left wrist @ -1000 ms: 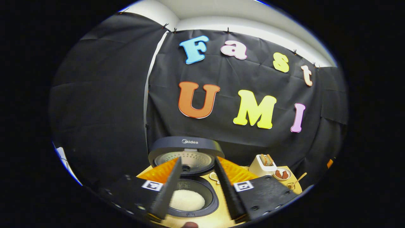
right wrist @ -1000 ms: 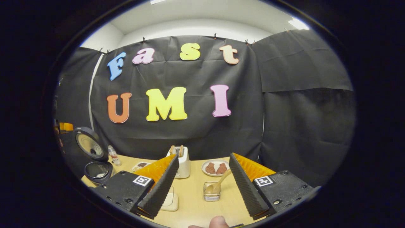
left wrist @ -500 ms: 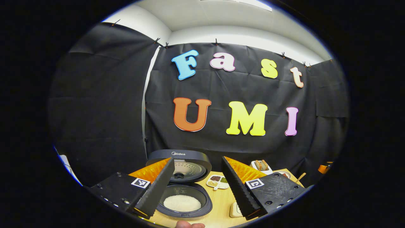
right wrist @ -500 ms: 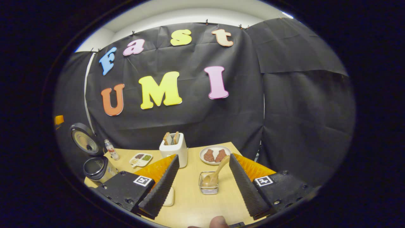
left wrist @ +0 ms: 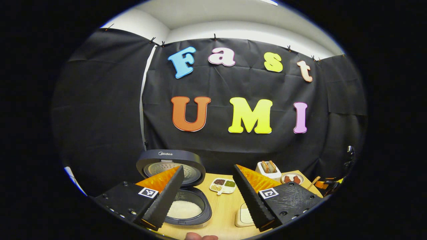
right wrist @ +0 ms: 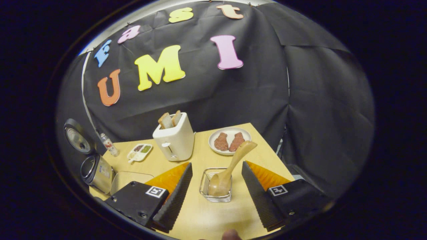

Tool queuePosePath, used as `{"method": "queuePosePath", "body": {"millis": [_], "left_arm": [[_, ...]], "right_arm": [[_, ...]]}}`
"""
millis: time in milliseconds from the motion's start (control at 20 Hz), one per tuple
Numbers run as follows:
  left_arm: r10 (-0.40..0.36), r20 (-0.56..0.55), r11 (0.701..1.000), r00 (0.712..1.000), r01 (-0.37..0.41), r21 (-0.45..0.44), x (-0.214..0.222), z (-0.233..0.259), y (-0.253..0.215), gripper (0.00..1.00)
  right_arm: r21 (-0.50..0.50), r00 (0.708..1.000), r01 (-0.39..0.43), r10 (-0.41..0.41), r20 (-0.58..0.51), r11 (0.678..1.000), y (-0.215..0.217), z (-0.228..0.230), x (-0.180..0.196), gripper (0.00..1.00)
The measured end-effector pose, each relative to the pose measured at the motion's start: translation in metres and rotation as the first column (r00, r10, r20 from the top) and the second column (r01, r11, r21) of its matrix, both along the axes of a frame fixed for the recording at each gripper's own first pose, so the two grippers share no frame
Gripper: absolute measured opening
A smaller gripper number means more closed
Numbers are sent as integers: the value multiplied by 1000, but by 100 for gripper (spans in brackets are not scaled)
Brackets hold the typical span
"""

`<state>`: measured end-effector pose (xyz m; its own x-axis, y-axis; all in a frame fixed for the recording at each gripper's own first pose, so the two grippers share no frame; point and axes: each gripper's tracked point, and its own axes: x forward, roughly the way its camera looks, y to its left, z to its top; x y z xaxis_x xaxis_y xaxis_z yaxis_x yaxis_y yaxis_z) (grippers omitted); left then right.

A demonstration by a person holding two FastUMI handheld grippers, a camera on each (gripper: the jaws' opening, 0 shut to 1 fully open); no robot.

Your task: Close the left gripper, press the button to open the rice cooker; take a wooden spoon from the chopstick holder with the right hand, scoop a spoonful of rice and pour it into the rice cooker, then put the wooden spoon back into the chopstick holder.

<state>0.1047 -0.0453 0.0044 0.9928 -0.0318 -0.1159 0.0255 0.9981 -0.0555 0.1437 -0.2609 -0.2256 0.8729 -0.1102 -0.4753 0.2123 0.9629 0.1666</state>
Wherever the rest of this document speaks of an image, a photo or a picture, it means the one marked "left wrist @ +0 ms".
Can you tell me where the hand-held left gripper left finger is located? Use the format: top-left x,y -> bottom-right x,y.
94,166 -> 185,230

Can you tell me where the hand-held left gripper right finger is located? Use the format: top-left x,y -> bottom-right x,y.
233,164 -> 324,233

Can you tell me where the wooden spoon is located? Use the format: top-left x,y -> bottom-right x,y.
307,176 -> 321,191

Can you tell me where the white rice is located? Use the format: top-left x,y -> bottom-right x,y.
240,208 -> 255,224
167,200 -> 203,219

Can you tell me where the cream rice container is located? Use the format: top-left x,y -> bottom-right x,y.
235,203 -> 256,228

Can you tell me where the dark grey rice cooker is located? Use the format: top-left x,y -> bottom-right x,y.
136,149 -> 212,229

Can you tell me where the white toaster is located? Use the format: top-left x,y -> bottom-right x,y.
256,161 -> 282,182

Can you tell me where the white divided grain dish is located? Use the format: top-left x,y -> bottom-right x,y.
209,178 -> 237,196

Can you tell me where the round white plate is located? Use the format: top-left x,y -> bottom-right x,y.
281,172 -> 305,185

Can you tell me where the white side desk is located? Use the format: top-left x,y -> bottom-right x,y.
64,166 -> 87,196

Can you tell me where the black backdrop cloth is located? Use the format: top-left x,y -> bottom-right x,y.
52,28 -> 368,197

